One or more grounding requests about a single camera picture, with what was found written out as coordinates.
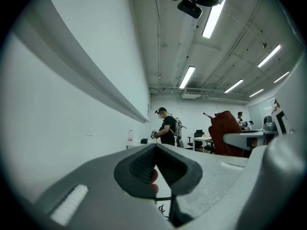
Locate black office chair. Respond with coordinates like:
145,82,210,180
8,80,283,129
187,129,205,151

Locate long white wall desk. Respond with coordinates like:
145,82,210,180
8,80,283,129
126,139,160,150

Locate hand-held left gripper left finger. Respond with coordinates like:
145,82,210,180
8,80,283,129
33,142,175,230

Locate ceiling light strip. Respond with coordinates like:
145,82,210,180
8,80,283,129
248,88,264,98
257,44,282,69
179,66,196,89
224,79,244,94
273,71,290,84
201,0,227,39

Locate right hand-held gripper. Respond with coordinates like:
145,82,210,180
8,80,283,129
187,53,307,230

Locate small white table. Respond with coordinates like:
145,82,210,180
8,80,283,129
192,136,213,153

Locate dark red office chair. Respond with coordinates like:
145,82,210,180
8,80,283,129
202,110,246,157

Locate grey desktop machine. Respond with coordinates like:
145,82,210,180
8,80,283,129
262,115,277,135

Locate white ceiling pipes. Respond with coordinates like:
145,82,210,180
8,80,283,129
149,86,250,104

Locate white ceiling air conditioner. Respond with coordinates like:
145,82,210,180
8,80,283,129
181,88,202,100

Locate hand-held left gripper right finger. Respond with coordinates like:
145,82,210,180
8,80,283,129
155,142,249,223

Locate black head-worn camera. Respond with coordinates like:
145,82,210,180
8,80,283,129
177,0,203,19

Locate white ceiling conduit pipe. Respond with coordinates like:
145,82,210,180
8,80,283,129
154,0,162,79

